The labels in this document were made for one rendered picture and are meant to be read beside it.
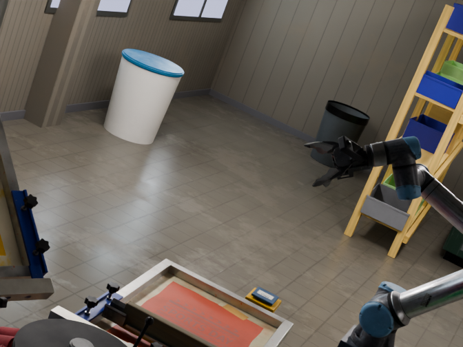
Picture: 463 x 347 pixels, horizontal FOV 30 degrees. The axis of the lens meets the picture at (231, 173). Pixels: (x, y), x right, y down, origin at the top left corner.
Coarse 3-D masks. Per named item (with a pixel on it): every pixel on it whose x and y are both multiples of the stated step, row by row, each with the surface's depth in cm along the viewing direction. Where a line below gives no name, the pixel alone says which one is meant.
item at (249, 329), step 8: (216, 312) 334; (224, 312) 336; (224, 320) 330; (232, 320) 332; (240, 320) 335; (248, 320) 337; (240, 328) 328; (248, 328) 330; (256, 328) 333; (240, 336) 322; (248, 336) 325; (256, 336) 327; (232, 344) 314; (240, 344) 316; (248, 344) 319
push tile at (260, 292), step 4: (256, 288) 364; (260, 288) 366; (256, 292) 361; (260, 292) 362; (264, 292) 364; (268, 292) 365; (256, 296) 358; (260, 296) 358; (264, 296) 360; (268, 296) 361; (272, 296) 363; (276, 296) 364; (264, 300) 357; (268, 300) 357; (272, 300) 359; (276, 300) 362; (272, 304) 356
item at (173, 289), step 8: (168, 288) 337; (176, 288) 340; (184, 288) 342; (160, 296) 329; (168, 296) 331; (176, 296) 334; (184, 296) 336; (192, 296) 339; (200, 296) 341; (144, 304) 318; (152, 304) 320; (160, 304) 323; (192, 304) 332; (200, 304) 335; (208, 304) 337; (216, 304) 340; (152, 312) 315; (208, 312) 331; (112, 328) 294; (120, 328) 296; (120, 336) 291; (128, 336) 293; (136, 336) 295; (144, 344) 292
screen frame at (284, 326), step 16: (160, 272) 340; (176, 272) 350; (192, 272) 351; (128, 288) 317; (144, 288) 329; (208, 288) 346; (224, 288) 347; (240, 304) 343; (96, 320) 292; (272, 320) 340; (272, 336) 324
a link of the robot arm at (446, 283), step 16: (416, 288) 273; (432, 288) 269; (448, 288) 266; (368, 304) 275; (384, 304) 274; (400, 304) 273; (416, 304) 271; (432, 304) 269; (368, 320) 276; (384, 320) 273; (400, 320) 273; (384, 336) 275
